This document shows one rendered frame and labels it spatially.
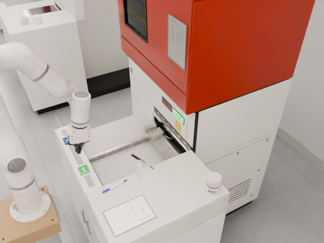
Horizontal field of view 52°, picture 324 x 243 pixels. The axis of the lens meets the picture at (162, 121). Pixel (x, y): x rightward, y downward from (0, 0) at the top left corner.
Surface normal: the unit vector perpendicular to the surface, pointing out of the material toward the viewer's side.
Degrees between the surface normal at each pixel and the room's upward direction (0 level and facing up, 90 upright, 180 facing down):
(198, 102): 90
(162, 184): 0
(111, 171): 0
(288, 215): 0
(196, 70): 90
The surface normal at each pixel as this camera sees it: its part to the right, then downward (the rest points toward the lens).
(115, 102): 0.00, -0.77
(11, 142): 0.59, 0.06
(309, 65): -0.87, 0.31
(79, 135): 0.47, 0.57
